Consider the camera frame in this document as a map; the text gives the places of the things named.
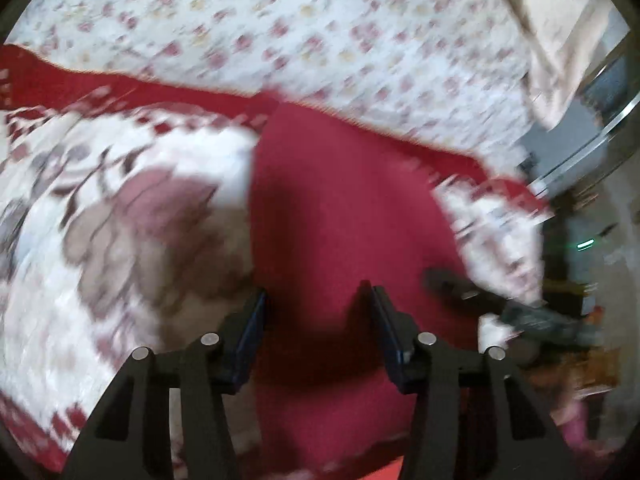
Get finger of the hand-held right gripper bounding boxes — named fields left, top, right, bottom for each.
left=424, top=267, right=601, bottom=351

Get beige cloth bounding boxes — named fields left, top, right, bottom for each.
left=475, top=0, right=621, bottom=131

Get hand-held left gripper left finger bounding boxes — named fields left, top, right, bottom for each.
left=62, top=287, right=269, bottom=480

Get grey metal frame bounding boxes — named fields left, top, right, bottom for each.
left=520, top=55, right=640, bottom=201

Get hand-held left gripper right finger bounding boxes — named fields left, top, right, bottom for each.
left=369, top=285, right=581, bottom=480

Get red and white floral blanket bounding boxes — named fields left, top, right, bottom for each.
left=0, top=42, right=556, bottom=480

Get white floral bedsheet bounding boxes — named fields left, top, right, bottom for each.
left=5, top=0, right=541, bottom=171

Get red garment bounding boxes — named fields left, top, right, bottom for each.
left=247, top=102, right=501, bottom=476

